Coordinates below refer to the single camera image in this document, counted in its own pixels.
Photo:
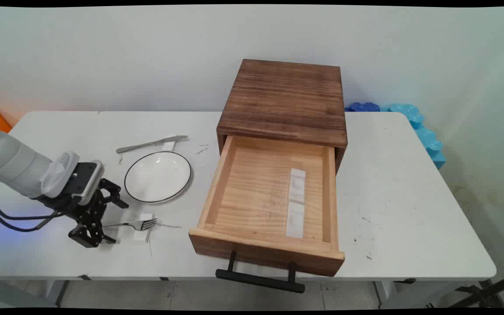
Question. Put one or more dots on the silver table knife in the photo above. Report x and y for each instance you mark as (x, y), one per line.
(147, 144)

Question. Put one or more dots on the light wooden drawer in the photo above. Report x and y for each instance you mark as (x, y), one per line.
(256, 197)

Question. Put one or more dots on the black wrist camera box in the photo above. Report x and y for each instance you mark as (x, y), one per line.
(83, 179)

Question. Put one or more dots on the white round vented mount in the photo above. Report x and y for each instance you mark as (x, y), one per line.
(59, 173)

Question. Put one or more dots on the black stand legs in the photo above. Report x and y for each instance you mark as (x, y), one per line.
(490, 286)

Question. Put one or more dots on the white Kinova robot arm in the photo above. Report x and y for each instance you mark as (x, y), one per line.
(13, 162)

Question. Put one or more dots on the grey table leg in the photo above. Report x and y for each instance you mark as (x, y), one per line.
(387, 292)
(57, 291)

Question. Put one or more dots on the light blue foam piece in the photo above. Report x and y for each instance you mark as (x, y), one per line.
(427, 138)

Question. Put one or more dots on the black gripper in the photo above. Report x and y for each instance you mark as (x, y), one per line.
(81, 208)

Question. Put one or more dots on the white dimpled cutlery rest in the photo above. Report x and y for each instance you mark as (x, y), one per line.
(295, 221)

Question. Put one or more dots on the white plate with black rim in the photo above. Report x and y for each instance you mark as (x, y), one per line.
(158, 176)

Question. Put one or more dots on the silver fork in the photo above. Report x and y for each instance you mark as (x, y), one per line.
(140, 225)

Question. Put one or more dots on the dark wooden cabinet shell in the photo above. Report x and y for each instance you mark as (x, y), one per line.
(285, 98)

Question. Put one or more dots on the white cutlery rest block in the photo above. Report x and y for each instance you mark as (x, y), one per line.
(169, 144)
(140, 236)

